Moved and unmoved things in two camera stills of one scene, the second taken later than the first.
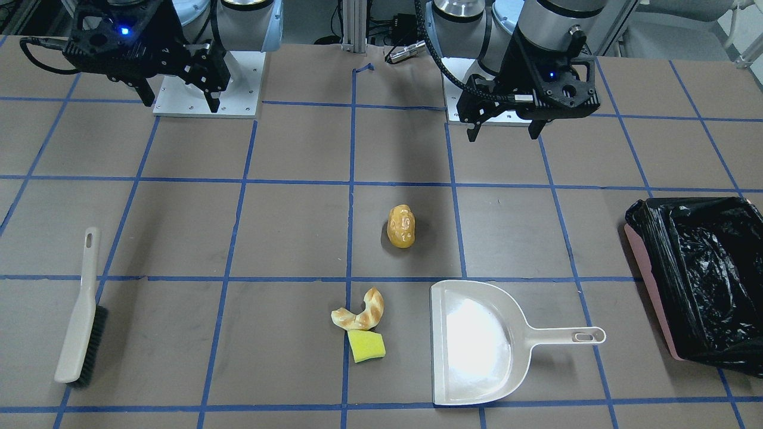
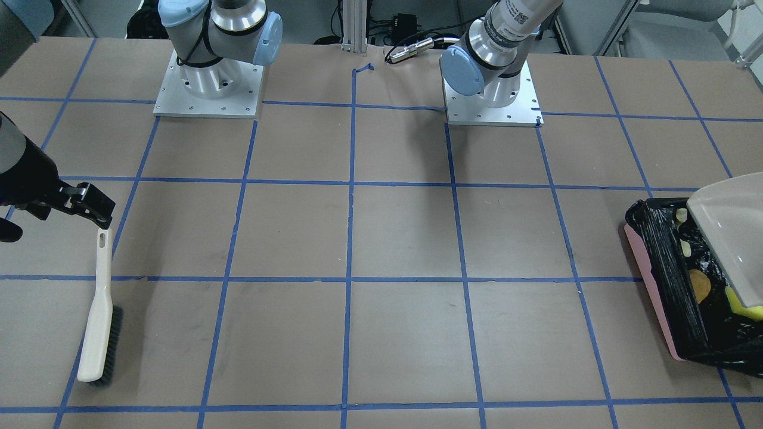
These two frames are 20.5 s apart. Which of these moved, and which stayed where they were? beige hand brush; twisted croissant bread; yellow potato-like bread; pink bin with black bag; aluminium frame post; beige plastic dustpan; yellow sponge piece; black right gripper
Moved: yellow potato-like bread; black right gripper; beige hand brush; twisted croissant bread; yellow sponge piece; beige plastic dustpan
Stayed: aluminium frame post; pink bin with black bag
